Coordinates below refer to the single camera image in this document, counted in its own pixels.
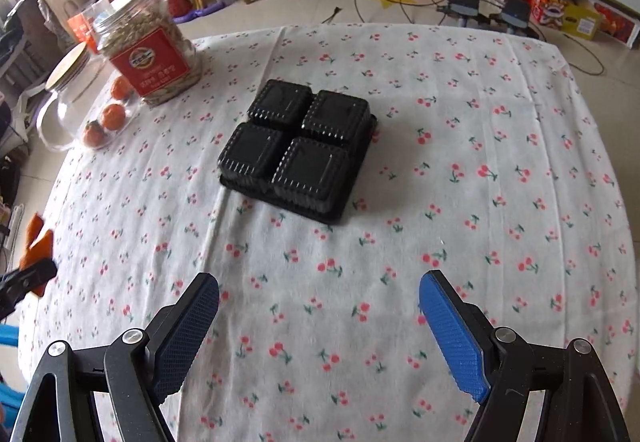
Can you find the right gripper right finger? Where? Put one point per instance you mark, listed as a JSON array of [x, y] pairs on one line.
[[462, 333]]

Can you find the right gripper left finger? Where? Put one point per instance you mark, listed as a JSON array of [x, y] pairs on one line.
[[177, 332]]

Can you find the orange peel with stem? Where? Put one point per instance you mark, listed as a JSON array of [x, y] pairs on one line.
[[37, 258]]

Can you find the black plastic tray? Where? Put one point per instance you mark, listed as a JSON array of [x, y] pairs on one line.
[[299, 150]]

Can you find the blue plastic stool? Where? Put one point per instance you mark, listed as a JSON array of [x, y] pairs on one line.
[[13, 382]]

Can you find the cherry print tablecloth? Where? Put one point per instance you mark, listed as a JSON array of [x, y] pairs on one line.
[[486, 164]]

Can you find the glass pitcher with oranges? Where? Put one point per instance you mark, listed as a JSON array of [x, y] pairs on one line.
[[90, 104]]

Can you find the red label nut jar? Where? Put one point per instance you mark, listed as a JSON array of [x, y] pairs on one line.
[[144, 44]]

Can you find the spare gripper on floor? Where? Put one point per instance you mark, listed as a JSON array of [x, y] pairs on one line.
[[510, 16]]

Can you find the yellow cardboard box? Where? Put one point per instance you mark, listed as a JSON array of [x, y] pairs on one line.
[[567, 16]]

